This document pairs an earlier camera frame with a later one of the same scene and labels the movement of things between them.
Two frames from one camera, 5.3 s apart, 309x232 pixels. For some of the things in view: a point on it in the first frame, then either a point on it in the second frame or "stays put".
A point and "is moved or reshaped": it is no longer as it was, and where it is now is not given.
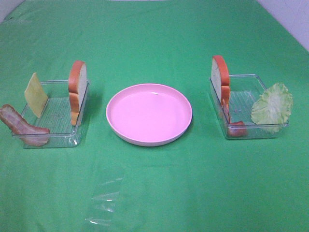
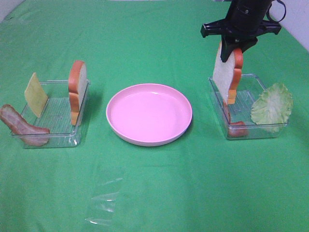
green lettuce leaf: (273, 108) stays put
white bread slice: (220, 77) is moved or reshaped
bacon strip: (19, 125) stays put
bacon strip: (235, 129) stays put
